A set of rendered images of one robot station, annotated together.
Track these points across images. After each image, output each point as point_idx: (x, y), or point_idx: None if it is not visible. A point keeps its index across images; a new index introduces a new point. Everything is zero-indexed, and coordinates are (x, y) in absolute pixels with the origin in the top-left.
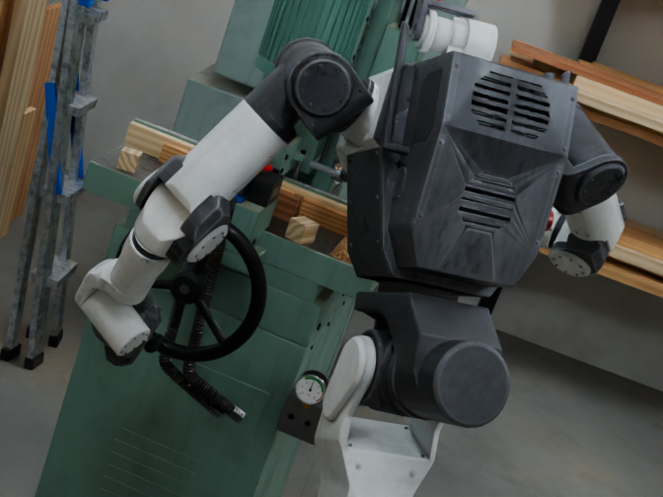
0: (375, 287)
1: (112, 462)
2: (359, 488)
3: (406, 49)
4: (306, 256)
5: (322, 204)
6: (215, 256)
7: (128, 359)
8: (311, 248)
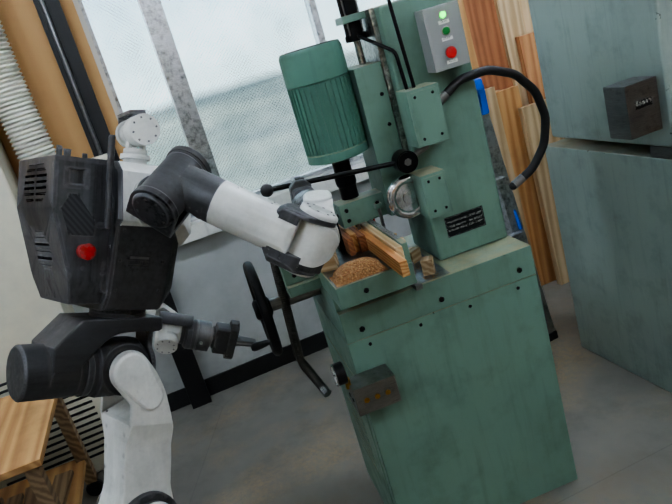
0: (376, 296)
1: (355, 419)
2: (107, 440)
3: (405, 104)
4: (324, 280)
5: (374, 238)
6: (278, 288)
7: (224, 355)
8: (324, 274)
